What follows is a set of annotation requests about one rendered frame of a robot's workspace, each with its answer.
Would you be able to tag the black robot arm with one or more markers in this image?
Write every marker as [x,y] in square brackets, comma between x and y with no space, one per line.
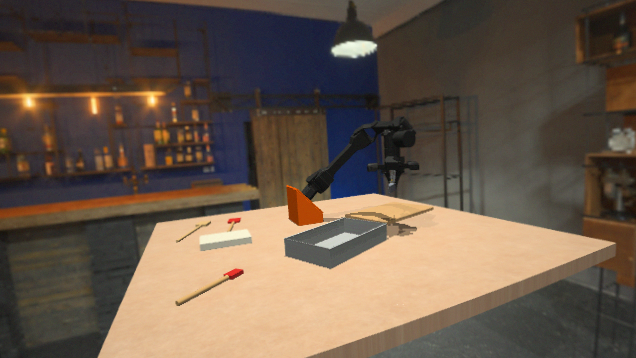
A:
[397,133]

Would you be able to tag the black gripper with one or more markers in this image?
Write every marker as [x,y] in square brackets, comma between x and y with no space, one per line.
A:
[412,165]

